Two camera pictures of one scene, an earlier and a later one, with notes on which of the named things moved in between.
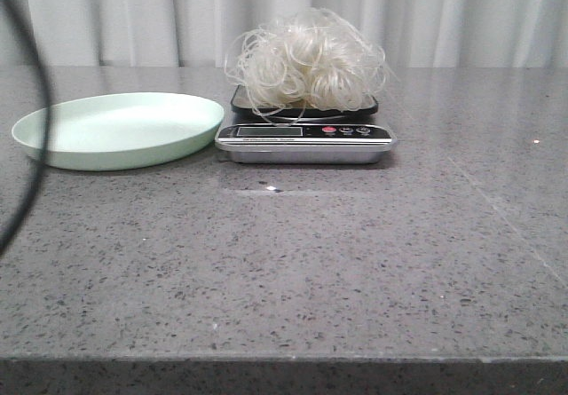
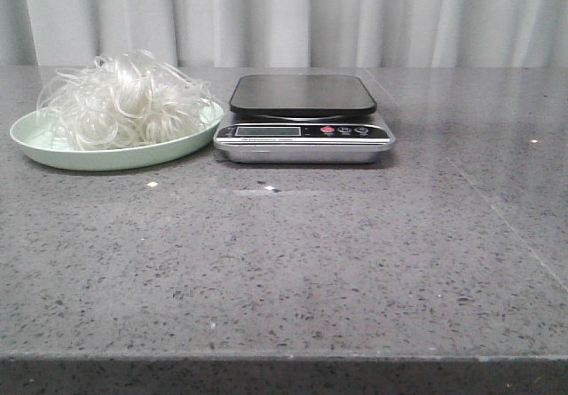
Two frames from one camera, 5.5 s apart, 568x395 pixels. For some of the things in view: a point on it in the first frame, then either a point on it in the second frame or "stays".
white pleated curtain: x=192 y=18 stays
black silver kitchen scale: x=303 y=136 stays
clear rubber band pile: x=311 y=59 -> x=122 y=100
